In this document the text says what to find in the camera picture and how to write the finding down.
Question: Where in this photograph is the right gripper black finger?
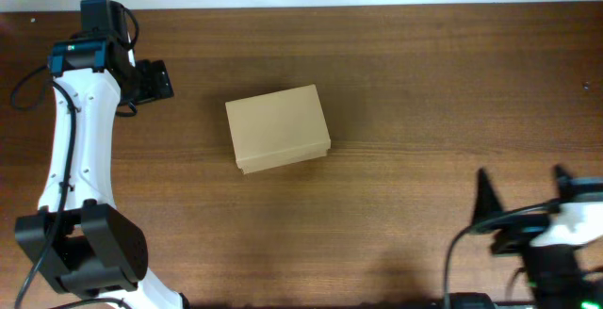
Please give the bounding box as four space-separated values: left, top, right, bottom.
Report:
553 164 573 199
471 168 503 234

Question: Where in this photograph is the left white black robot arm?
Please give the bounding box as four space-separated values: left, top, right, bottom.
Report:
15 0 188 308

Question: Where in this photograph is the brown cardboard box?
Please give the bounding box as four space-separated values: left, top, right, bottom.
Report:
225 85 331 174

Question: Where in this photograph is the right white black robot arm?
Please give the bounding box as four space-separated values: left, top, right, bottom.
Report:
442 165 602 308

